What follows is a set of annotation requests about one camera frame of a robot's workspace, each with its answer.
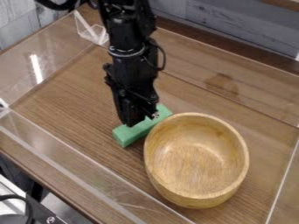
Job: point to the green rectangular block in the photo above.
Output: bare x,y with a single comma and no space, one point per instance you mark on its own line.
126,135

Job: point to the light wooden bowl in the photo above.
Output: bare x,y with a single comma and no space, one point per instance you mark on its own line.
196,160

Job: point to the clear acrylic corner bracket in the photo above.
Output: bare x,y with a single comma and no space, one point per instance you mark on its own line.
94,33

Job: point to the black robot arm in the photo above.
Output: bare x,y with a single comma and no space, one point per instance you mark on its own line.
130,22

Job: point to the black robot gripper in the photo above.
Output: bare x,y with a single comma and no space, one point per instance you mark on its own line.
131,74

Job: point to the clear acrylic tray wall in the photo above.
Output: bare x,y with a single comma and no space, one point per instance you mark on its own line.
59,116

